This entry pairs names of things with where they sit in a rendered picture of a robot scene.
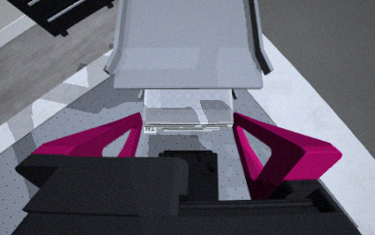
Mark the grey perforated base plate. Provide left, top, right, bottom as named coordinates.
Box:
left=0, top=73, right=277, bottom=235

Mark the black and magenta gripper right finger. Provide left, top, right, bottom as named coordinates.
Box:
left=232, top=113, right=342, bottom=200

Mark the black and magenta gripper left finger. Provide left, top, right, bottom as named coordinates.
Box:
left=31, top=113, right=143, bottom=157

